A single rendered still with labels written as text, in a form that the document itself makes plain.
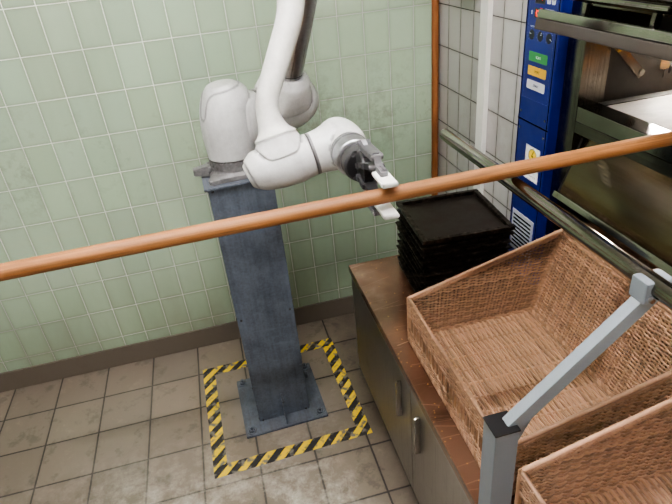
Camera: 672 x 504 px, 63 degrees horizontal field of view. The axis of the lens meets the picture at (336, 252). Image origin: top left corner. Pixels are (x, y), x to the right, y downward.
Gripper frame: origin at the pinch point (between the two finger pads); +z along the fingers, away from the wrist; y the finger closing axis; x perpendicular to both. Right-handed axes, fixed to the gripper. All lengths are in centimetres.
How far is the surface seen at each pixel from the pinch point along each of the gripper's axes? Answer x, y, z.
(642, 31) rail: -48, -24, 3
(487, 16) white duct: -61, -16, -79
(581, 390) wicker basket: -46, 60, 7
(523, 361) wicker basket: -39, 60, -7
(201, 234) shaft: 34.9, -0.2, 1.7
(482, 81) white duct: -61, 5, -80
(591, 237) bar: -25.9, 1.6, 25.5
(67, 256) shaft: 57, -1, 1
